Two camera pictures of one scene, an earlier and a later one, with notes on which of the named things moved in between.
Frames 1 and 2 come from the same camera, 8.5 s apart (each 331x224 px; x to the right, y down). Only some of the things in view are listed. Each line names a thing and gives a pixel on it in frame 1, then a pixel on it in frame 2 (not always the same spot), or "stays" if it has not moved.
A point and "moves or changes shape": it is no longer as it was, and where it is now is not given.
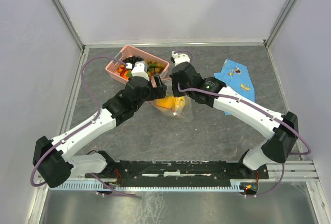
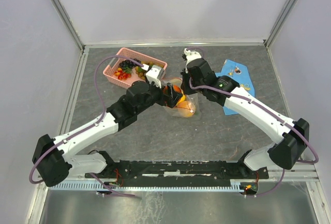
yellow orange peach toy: (169, 102) moves or changes shape
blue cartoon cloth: (236, 77) stays
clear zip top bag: (181, 107) moves or changes shape
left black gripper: (158, 92) to (170, 100)
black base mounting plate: (145, 170) stays
